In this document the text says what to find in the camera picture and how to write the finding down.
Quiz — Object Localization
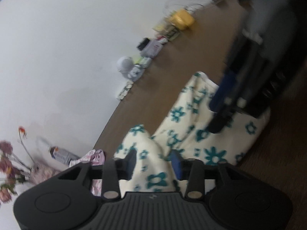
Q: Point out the white tin box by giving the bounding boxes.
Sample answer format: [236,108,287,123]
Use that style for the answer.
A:
[140,39,163,59]

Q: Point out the white power strip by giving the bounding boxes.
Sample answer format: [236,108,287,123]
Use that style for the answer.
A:
[116,81,134,101]

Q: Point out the green white small boxes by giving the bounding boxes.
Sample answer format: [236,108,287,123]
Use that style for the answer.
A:
[135,57,152,69]

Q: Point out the pink purple vase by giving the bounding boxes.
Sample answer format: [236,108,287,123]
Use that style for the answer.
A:
[29,163,59,185]

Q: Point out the pink floral garment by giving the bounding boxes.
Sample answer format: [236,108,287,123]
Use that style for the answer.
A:
[69,149,105,196]

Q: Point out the yellow mug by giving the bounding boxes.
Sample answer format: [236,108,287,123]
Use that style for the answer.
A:
[172,9,195,30]

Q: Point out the white astronaut figurine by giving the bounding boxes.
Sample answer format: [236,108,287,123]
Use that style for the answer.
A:
[116,57,145,82]

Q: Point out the white charging cables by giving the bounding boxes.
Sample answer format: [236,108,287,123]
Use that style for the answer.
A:
[163,0,217,17]

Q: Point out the cream green floral dress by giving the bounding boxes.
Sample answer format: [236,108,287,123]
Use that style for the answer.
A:
[114,72,270,195]

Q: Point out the plastic drink bottle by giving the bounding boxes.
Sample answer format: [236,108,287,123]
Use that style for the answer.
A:
[49,146,80,166]

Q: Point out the black charger block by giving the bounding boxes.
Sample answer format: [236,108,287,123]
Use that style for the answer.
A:
[137,37,151,51]

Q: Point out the glass cup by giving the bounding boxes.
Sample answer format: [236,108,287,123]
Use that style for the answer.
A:
[160,24,180,41]

